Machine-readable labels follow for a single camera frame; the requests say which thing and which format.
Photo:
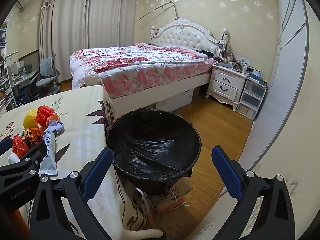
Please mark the clear plastic drawer unit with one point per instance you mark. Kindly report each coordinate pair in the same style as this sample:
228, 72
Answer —
251, 97

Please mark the grey office chair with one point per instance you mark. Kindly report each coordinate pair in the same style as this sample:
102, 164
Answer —
46, 76

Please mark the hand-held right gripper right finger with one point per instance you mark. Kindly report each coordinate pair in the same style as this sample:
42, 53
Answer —
226, 172

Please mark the silver printed sachet packet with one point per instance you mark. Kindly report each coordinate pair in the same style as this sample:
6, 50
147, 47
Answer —
48, 152

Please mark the red plastic bag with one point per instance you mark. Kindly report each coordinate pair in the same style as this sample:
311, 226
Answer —
20, 146

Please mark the white carved nightstand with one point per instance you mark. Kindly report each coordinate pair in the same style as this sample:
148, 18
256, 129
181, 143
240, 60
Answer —
226, 85

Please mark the metal storage shelf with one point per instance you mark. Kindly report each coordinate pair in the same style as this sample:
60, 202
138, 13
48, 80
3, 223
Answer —
3, 67

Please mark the white storage box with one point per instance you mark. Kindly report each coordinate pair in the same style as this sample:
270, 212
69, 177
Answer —
177, 98

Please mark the dark clothing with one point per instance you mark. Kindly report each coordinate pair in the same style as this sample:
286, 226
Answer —
206, 52

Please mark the white tufted bed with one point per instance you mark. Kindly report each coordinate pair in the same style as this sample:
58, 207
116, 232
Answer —
182, 36

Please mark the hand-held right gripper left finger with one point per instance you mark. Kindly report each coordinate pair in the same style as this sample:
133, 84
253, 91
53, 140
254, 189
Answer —
97, 172

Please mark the orange cloth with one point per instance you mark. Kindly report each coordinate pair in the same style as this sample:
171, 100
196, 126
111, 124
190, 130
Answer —
18, 220

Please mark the red foam fruit net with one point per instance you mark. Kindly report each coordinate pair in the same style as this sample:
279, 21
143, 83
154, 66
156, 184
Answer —
44, 115

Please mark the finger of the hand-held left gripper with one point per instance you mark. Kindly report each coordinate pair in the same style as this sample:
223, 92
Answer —
27, 163
5, 147

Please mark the pink floral quilt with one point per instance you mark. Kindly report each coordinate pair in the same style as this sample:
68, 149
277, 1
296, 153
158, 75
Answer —
140, 62

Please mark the orange wrapper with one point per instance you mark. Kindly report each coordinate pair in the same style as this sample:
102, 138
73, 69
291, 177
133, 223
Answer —
54, 117
35, 131

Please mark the purple wrapper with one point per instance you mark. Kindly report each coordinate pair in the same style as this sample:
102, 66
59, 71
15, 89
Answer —
57, 127

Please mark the white study desk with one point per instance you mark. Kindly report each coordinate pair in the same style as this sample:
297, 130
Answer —
27, 76

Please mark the black-lined trash bin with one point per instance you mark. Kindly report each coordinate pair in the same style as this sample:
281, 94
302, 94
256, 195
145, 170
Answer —
150, 135

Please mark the dark shiny candy wrapper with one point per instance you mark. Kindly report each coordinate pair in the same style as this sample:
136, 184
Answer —
31, 139

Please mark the white air conditioner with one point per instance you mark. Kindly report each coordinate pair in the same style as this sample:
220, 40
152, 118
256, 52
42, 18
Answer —
23, 0

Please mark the white tissue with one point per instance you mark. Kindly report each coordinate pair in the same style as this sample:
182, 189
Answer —
13, 158

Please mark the cream floral tablecloth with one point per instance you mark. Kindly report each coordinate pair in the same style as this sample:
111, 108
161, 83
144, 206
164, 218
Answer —
75, 130

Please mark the thin bent pole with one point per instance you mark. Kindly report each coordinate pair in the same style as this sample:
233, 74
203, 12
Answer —
176, 12

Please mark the beige curtain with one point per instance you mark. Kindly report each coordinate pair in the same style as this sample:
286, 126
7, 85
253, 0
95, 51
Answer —
110, 17
70, 30

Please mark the yellow foam fruit net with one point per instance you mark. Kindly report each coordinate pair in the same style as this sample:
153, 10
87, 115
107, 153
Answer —
30, 120

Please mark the pile of small clutter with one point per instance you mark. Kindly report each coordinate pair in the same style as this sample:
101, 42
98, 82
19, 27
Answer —
240, 66

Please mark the grey sliding wardrobe door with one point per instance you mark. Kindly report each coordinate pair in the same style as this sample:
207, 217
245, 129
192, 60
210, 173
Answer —
287, 67

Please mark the blue plastic crate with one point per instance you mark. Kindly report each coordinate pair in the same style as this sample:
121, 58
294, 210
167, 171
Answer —
23, 97

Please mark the printed cardboard box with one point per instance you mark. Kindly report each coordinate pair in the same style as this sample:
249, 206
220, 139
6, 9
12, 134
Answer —
175, 192

